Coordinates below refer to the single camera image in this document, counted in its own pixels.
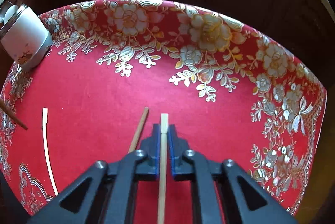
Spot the pale beige chopstick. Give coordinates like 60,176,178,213
157,114,169,224

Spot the dark brown chopstick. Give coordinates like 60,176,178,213
128,107,149,153

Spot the light beige chopstick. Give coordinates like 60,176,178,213
42,107,58,196

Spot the brown wooden chopstick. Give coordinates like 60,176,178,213
0,99,28,130

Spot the white ceramic spoon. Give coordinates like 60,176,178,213
3,5,18,23

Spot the red floral tablecloth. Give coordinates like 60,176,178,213
1,0,326,214

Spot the white steel utensil jar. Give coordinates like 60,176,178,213
1,4,52,72

